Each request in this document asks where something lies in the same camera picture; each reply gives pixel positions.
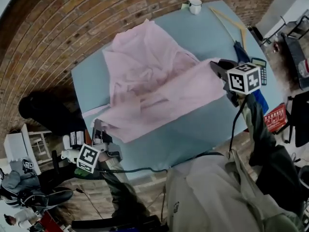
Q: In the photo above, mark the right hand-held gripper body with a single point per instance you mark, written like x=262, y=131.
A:
x=243, y=78

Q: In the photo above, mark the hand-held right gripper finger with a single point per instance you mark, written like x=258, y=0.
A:
x=217, y=69
x=228, y=63

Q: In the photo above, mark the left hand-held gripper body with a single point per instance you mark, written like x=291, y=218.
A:
x=88, y=156

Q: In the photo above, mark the pink clothing item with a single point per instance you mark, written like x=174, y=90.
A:
x=149, y=81

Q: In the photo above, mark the person's right forearm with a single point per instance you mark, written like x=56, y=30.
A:
x=263, y=139

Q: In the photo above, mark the white plastic figure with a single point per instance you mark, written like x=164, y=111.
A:
x=68, y=152

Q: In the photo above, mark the dark calculator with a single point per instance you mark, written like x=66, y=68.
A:
x=262, y=70

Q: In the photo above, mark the small printed box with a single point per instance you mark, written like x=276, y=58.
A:
x=76, y=138

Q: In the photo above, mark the blue cloth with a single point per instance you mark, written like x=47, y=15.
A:
x=262, y=100

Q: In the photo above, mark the wooden clothes hanger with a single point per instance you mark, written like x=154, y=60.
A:
x=231, y=21

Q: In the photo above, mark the red printed box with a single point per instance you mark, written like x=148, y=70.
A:
x=276, y=117

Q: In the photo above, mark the black bag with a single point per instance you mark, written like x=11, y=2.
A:
x=48, y=112

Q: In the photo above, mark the black office chair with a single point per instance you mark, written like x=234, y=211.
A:
x=297, y=54

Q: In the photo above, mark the white enamel mug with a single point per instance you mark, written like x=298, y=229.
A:
x=195, y=6

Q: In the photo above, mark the black folding chair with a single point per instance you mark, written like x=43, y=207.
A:
x=300, y=120

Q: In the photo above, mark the pale green note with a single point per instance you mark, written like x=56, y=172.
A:
x=185, y=6

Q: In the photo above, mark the white cabinet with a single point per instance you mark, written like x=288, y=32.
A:
x=17, y=144

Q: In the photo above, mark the black bin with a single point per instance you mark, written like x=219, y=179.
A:
x=304, y=178

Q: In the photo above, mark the person's beige jacket torso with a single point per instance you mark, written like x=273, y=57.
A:
x=212, y=197

